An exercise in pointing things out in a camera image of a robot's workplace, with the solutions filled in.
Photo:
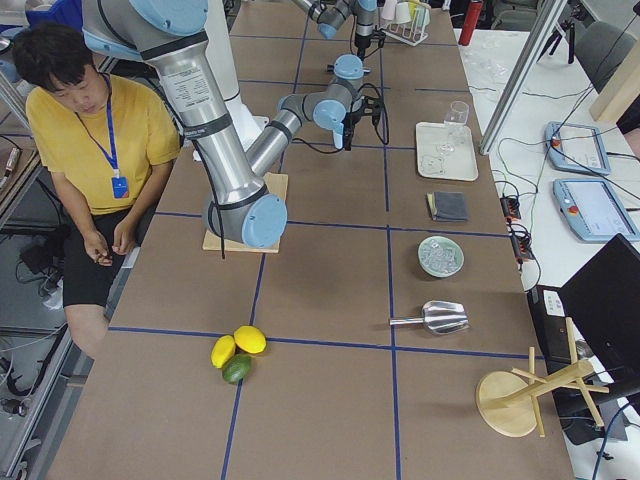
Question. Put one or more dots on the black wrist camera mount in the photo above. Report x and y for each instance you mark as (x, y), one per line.
(373, 108)

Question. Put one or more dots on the green lime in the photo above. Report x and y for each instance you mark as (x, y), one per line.
(237, 368)

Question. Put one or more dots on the whole yellow lemon upper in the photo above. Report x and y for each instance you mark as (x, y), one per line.
(250, 339)

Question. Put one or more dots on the lower teach pendant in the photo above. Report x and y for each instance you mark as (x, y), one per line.
(593, 211)

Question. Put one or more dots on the black laptop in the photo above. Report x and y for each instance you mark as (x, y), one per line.
(602, 299)

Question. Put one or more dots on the teach pendant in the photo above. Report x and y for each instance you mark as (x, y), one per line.
(576, 148)
(593, 211)

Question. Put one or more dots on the whole yellow lemon lower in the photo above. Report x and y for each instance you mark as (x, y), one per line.
(223, 350)

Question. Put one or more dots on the whole yellow lemon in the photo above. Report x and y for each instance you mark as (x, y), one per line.
(250, 339)
(223, 350)

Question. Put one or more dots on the bamboo cutting board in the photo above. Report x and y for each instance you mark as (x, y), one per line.
(259, 225)

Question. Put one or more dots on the clear wine glass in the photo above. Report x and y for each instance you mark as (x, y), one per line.
(455, 119)

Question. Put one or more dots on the upper teach pendant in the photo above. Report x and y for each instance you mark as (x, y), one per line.
(576, 148)

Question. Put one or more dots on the white cup rack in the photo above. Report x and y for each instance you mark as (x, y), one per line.
(406, 21)

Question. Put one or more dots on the aluminium frame post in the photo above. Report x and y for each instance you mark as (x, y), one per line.
(541, 30)

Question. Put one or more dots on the steel ice scoop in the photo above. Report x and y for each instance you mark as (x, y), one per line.
(438, 317)

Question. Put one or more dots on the green bowl of ice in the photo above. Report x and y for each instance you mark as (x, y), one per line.
(440, 256)

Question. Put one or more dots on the grey yellow folded cloth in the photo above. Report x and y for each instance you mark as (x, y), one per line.
(447, 206)

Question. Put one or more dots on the light blue plastic cup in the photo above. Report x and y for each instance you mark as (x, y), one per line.
(338, 136)

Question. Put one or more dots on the wooden cup tree stand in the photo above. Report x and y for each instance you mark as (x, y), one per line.
(508, 400)

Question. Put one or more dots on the black usb hub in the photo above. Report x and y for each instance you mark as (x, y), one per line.
(510, 207)

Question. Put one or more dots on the red water bottle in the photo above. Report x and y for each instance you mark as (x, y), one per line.
(471, 19)

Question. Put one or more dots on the cream bear tray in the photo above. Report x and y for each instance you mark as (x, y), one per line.
(459, 165)

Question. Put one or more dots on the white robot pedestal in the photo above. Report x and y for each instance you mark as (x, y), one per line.
(220, 57)

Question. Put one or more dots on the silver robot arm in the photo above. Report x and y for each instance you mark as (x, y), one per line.
(187, 43)
(331, 18)

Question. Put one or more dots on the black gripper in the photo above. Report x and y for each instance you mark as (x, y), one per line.
(362, 41)
(349, 122)

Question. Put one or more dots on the person in yellow shirt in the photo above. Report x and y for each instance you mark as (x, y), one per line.
(109, 145)

